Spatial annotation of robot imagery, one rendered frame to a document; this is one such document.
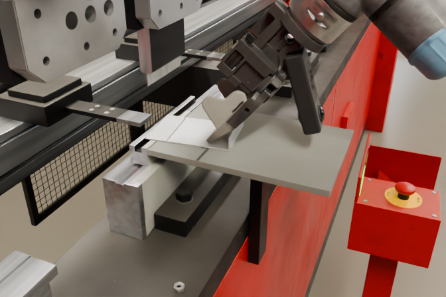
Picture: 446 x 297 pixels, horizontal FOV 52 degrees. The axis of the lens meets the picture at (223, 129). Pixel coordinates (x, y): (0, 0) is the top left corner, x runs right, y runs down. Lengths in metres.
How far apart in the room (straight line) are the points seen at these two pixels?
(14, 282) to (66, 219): 1.72
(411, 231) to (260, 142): 0.42
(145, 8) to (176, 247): 0.33
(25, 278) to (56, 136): 0.41
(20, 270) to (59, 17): 0.27
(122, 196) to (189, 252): 0.12
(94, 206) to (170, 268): 1.67
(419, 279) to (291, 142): 1.40
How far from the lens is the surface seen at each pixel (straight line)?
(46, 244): 2.15
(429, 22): 0.56
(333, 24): 0.58
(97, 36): 0.50
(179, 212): 0.70
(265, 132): 0.71
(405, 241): 1.01
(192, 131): 0.71
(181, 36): 0.73
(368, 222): 0.99
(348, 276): 1.94
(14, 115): 0.85
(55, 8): 0.45
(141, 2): 0.58
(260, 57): 0.60
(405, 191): 0.98
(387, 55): 2.85
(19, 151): 0.85
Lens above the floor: 1.33
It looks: 27 degrees down
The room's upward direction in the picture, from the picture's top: straight up
